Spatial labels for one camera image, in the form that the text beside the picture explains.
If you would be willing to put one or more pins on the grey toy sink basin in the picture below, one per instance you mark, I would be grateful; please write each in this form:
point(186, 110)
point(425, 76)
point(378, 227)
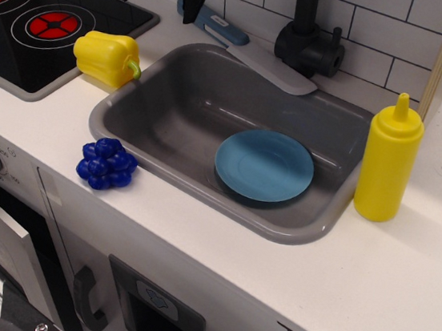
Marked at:
point(187, 103)

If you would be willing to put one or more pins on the yellow squeeze bottle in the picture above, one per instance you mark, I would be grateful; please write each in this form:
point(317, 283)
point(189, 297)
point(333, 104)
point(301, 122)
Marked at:
point(392, 145)

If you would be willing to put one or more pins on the grey dispenser panel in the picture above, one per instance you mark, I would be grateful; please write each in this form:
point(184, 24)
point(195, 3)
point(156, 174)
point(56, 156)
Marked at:
point(147, 307)

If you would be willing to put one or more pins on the blue plate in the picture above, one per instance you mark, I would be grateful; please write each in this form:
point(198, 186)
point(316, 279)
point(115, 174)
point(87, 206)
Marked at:
point(265, 166)

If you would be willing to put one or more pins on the grey cabinet door handle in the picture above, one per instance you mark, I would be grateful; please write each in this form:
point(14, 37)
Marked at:
point(83, 284)

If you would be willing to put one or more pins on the yellow toy bell pepper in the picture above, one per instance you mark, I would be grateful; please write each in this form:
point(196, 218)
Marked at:
point(109, 58)

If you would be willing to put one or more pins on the toy knife blue handle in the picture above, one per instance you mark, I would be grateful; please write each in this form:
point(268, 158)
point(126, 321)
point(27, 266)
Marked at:
point(252, 54)

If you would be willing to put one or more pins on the black toy faucet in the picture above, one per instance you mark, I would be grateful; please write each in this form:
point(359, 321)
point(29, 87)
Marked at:
point(301, 46)

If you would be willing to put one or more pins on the white toy oven door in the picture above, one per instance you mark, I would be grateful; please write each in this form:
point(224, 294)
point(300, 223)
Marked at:
point(19, 259)

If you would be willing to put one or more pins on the blue toy blueberry cluster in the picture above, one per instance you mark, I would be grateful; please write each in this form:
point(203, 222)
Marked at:
point(106, 164)

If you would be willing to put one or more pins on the black toy stovetop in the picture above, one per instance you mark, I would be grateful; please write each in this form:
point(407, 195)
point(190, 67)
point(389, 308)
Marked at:
point(37, 39)

